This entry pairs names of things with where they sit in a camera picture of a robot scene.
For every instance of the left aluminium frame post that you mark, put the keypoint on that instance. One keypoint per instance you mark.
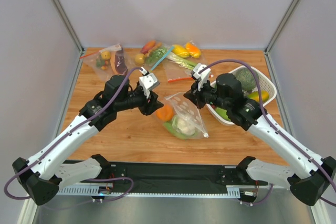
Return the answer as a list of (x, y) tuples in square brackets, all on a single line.
[(64, 17)]

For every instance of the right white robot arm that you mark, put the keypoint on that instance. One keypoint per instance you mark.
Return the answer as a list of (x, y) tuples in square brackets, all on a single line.
[(308, 174)]

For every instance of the fake purple sweet potato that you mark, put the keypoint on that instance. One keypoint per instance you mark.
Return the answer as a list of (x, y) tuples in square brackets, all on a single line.
[(118, 64)]

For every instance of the green fake bitter gourd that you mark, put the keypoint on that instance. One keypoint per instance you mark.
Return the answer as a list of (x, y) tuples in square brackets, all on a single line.
[(168, 126)]

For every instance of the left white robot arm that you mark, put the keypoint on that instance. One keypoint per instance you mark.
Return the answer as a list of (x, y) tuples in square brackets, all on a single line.
[(44, 174)]

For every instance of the fake yellow apple in bag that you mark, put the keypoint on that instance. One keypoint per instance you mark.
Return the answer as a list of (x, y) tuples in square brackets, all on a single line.
[(106, 55)]

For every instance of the clear red-zip bag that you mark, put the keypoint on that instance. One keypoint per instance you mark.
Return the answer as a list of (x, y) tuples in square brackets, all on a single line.
[(174, 72), (102, 68)]

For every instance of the green fake melon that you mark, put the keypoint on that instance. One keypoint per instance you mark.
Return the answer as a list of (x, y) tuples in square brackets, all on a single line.
[(246, 78)]

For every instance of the light green fake guava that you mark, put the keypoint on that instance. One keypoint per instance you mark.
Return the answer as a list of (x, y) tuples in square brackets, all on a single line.
[(222, 113)]

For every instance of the grey slotted cable duct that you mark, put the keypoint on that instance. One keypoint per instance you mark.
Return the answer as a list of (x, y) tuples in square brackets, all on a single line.
[(100, 191)]

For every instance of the aluminium frame post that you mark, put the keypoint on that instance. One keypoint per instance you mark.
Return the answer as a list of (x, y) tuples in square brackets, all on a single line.
[(283, 22), (64, 17)]

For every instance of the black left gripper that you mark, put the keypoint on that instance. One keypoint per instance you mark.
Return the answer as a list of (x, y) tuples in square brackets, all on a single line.
[(147, 102)]

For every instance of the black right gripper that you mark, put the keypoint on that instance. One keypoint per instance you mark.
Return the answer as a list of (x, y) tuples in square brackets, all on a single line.
[(199, 95)]

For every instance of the yellow green fake mango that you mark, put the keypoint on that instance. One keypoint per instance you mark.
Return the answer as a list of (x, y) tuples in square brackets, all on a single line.
[(255, 96)]

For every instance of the fake red mango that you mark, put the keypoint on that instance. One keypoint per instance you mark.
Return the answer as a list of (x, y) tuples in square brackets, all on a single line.
[(148, 46)]

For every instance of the clear red-zip bag centre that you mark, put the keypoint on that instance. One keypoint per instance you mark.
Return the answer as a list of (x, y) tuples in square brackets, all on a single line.
[(174, 72)]

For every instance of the fake green leafy vegetable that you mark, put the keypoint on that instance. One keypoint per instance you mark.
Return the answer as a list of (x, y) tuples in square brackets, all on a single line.
[(155, 56)]

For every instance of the fake orange bell pepper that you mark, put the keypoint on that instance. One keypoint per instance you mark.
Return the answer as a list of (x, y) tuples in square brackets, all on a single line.
[(193, 50)]

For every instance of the fake yellow bell pepper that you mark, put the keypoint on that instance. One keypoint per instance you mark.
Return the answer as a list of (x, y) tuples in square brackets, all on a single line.
[(180, 51)]

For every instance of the white plastic basket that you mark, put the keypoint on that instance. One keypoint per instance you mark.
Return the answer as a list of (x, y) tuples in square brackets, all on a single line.
[(265, 84)]

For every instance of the clear red-zip bag left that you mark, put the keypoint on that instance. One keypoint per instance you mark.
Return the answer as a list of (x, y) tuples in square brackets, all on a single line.
[(102, 68)]

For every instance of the clear white-zip bag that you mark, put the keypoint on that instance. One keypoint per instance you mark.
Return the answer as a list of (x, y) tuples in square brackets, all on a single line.
[(189, 112)]

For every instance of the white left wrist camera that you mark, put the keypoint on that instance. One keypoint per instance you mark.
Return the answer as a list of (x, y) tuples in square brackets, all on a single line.
[(148, 81)]

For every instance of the fake cabbage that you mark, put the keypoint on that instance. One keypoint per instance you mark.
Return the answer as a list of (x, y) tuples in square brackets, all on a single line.
[(182, 126)]

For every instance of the right aluminium frame post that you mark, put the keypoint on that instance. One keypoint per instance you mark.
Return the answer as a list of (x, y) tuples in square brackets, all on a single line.
[(283, 22)]

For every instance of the fake green onion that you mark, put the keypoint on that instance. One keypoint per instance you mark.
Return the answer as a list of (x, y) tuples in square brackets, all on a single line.
[(181, 61)]

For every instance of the clear blue-zip bag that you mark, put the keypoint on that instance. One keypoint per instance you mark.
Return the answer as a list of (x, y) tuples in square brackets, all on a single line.
[(158, 45)]

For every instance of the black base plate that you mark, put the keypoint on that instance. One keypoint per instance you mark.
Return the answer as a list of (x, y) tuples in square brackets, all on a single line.
[(156, 176)]

